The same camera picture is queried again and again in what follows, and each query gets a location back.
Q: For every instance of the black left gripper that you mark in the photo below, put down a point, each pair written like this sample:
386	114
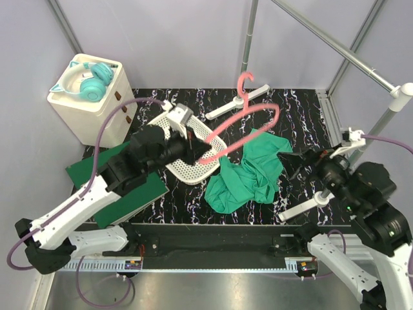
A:
195	146

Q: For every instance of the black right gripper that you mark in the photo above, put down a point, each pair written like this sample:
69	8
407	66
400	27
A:
317	157

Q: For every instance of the green tank top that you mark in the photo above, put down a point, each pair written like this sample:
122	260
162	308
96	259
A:
255	178

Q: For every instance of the pink plastic hanger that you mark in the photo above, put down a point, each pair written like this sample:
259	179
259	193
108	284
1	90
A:
246	110

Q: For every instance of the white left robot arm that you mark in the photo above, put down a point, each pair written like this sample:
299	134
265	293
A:
53	240

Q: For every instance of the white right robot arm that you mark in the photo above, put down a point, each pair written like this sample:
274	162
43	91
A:
381	227

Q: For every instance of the white perforated plastic basket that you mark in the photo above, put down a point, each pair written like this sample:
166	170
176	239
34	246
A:
192	174

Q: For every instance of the white drawer cabinet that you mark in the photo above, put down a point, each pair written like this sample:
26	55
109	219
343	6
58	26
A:
82	116

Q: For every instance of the teal cat-ear headphones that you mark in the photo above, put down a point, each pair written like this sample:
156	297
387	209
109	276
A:
92	88

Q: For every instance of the silver clothes rack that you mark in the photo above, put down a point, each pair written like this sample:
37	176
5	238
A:
401	95

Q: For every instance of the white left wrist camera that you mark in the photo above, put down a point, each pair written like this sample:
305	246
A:
177	116

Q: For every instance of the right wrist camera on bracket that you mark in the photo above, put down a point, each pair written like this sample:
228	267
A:
351	140

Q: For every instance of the green ring binder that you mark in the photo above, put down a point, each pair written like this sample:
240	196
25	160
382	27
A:
127	207

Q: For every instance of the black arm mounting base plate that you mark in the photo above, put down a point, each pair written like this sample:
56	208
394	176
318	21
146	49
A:
191	247

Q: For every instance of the white slotted cable duct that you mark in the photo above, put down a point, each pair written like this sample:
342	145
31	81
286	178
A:
126	266

